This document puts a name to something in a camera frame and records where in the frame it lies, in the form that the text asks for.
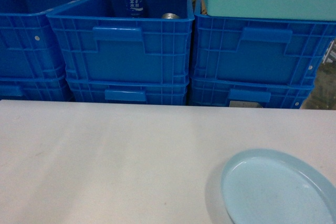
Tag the blue crate lower middle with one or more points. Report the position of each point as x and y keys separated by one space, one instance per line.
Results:
x=127 y=92

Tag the blue crate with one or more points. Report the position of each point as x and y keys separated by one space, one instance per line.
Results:
x=100 y=42
x=36 y=89
x=29 y=47
x=266 y=51
x=127 y=92
x=206 y=92

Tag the blue crate upper middle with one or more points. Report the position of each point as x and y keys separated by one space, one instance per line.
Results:
x=100 y=42

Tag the blue crate upper left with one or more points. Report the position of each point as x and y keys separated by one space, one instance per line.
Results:
x=29 y=47

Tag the clear water bottle blue label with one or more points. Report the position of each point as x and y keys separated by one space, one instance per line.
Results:
x=134 y=8

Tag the silver metal can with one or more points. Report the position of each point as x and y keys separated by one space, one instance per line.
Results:
x=170 y=16

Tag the blue crate lower left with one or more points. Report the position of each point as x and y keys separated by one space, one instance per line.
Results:
x=36 y=89

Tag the blue crate lower right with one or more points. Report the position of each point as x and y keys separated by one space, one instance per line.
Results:
x=206 y=92

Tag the light blue round tray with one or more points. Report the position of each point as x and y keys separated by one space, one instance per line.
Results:
x=267 y=186

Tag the blue crate upper right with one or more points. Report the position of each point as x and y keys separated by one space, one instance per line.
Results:
x=266 y=51

